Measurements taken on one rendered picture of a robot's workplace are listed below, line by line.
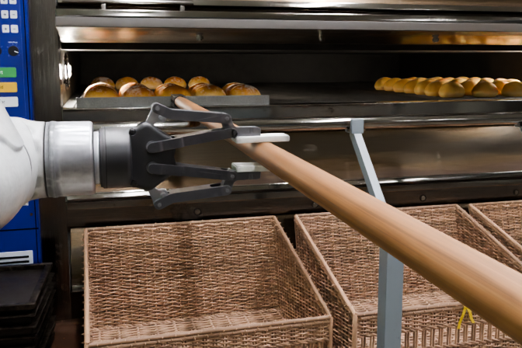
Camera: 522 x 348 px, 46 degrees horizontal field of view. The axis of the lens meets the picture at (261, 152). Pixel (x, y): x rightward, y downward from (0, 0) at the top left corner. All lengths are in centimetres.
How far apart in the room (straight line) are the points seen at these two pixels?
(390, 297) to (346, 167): 63
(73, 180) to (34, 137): 6
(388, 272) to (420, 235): 97
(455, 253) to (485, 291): 4
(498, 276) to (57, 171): 52
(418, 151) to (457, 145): 14
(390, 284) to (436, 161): 75
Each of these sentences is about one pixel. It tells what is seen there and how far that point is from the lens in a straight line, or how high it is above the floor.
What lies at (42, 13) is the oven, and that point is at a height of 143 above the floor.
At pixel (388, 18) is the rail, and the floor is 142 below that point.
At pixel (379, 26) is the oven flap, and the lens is 178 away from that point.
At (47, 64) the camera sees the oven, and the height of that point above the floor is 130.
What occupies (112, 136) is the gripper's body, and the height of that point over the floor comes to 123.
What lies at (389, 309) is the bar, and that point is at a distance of 140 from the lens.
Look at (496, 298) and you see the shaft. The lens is 33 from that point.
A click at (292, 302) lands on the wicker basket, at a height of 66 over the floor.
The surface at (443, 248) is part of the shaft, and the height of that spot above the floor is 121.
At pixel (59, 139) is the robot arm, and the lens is 74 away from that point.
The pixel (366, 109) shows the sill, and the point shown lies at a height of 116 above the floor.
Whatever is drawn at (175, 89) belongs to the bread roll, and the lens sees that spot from 181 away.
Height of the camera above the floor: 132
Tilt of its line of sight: 9 degrees down
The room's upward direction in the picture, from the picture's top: straight up
